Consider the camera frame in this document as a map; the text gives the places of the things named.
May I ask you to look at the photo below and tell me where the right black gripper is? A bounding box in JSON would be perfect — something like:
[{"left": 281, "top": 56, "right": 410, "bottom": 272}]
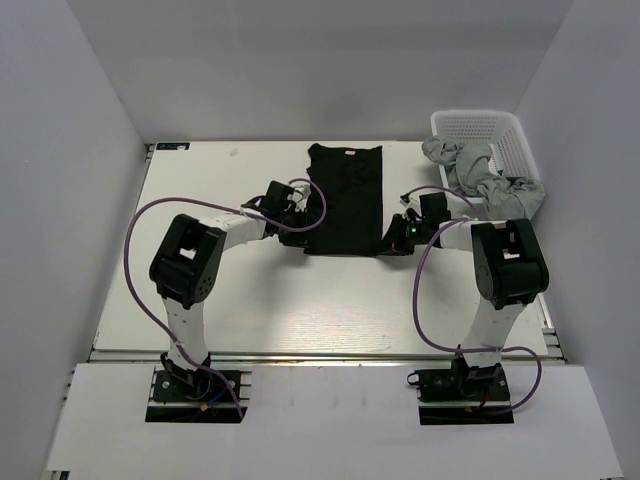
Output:
[{"left": 374, "top": 213, "right": 431, "bottom": 256}]

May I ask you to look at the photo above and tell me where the black t shirt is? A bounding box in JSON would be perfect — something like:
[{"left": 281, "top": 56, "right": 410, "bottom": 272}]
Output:
[{"left": 304, "top": 143, "right": 383, "bottom": 256}]

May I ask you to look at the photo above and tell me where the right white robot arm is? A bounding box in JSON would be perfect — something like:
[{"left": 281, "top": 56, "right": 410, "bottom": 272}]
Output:
[{"left": 381, "top": 191, "right": 549, "bottom": 399}]

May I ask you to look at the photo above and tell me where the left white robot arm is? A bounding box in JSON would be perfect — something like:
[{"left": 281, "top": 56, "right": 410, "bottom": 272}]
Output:
[{"left": 149, "top": 181, "right": 314, "bottom": 399}]

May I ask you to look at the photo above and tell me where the grey t shirt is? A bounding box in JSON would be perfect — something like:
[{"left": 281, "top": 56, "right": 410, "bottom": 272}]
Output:
[{"left": 422, "top": 135, "right": 546, "bottom": 220}]

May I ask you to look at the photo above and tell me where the white plastic basket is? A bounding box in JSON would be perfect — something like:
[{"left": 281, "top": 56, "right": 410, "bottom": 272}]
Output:
[{"left": 421, "top": 110, "right": 545, "bottom": 211}]

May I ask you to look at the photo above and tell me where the blue label sticker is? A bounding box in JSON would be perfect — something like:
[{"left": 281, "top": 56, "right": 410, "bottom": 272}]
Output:
[{"left": 155, "top": 142, "right": 190, "bottom": 151}]

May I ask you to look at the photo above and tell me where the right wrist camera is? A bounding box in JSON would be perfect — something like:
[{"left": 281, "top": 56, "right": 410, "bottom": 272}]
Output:
[{"left": 400, "top": 194, "right": 423, "bottom": 220}]

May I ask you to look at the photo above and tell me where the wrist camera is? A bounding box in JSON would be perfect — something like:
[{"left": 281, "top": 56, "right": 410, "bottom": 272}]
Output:
[
  {"left": 400, "top": 194, "right": 423, "bottom": 220},
  {"left": 290, "top": 183, "right": 312, "bottom": 212}
]

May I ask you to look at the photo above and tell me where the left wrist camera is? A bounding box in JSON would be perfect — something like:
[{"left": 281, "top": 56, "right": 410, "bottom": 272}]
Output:
[{"left": 290, "top": 183, "right": 312, "bottom": 212}]

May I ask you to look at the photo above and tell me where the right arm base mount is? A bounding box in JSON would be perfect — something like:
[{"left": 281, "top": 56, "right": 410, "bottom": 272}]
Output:
[{"left": 406, "top": 357, "right": 514, "bottom": 426}]

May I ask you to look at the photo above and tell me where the aluminium table rail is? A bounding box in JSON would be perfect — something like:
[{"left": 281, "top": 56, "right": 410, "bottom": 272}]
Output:
[{"left": 87, "top": 349, "right": 566, "bottom": 367}]

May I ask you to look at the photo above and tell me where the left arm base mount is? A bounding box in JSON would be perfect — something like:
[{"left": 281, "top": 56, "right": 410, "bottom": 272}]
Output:
[{"left": 145, "top": 368, "right": 251, "bottom": 425}]

